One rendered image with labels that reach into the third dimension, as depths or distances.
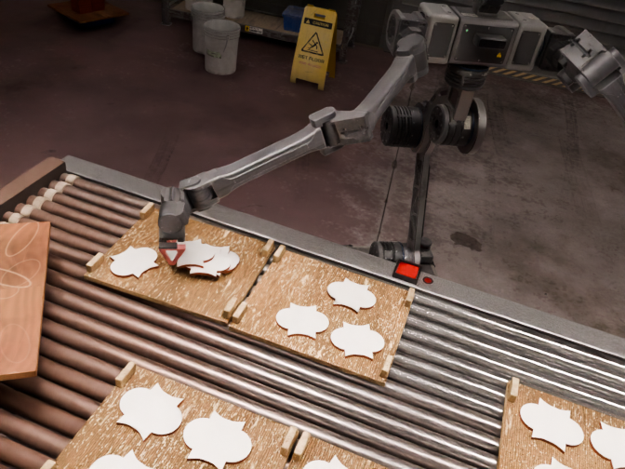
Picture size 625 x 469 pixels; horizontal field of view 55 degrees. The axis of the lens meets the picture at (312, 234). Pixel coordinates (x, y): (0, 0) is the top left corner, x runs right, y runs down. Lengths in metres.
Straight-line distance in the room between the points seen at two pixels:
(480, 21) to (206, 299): 1.18
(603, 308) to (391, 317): 2.12
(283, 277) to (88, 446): 0.67
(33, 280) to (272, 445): 0.67
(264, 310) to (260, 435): 0.37
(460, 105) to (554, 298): 1.65
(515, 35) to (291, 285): 1.07
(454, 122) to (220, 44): 3.20
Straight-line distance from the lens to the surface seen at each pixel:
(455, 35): 2.03
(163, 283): 1.65
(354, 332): 1.55
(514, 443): 1.49
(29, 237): 1.67
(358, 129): 1.56
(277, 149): 1.54
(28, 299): 1.50
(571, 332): 1.85
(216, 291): 1.62
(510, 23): 2.08
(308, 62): 5.11
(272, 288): 1.64
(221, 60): 5.14
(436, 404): 1.50
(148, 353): 1.51
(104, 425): 1.37
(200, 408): 1.38
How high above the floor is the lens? 2.05
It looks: 37 degrees down
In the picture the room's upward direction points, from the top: 10 degrees clockwise
